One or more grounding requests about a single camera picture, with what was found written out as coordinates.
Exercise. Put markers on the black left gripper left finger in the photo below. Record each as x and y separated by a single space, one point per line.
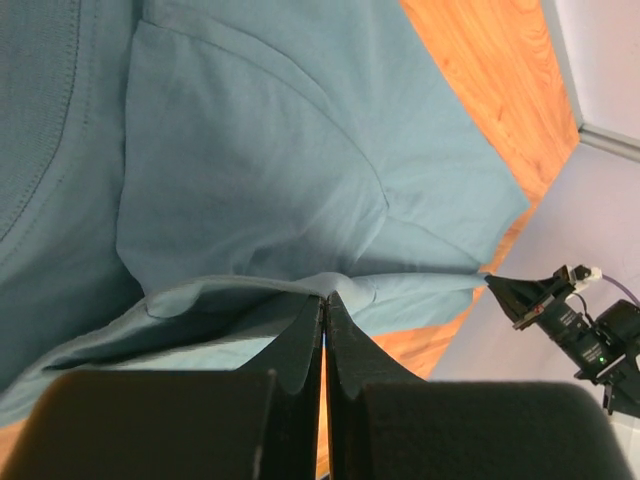
259 421

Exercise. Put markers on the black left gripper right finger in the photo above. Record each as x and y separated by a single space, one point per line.
387 423

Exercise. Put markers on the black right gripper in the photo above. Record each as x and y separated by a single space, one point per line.
605 348

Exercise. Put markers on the blue grey t shirt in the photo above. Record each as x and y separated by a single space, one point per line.
166 166

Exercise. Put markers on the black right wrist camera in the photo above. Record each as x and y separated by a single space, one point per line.
579 277

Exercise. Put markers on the aluminium back rail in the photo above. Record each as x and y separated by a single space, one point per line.
610 142

